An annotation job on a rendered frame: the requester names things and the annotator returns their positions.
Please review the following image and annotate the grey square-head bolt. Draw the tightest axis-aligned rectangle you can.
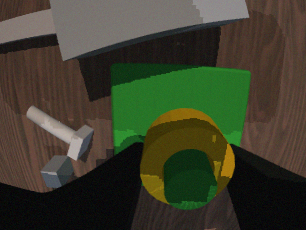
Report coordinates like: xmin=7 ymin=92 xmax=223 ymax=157
xmin=26 ymin=105 xmax=94 ymax=161

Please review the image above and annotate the olive yellow round nut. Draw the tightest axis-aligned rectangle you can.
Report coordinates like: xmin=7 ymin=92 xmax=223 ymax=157
xmin=140 ymin=108 xmax=235 ymax=204

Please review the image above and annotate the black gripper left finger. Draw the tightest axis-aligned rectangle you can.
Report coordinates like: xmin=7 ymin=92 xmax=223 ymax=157
xmin=0 ymin=142 xmax=144 ymax=230

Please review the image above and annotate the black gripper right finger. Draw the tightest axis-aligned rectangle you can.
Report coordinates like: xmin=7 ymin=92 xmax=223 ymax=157
xmin=227 ymin=144 xmax=306 ymax=230

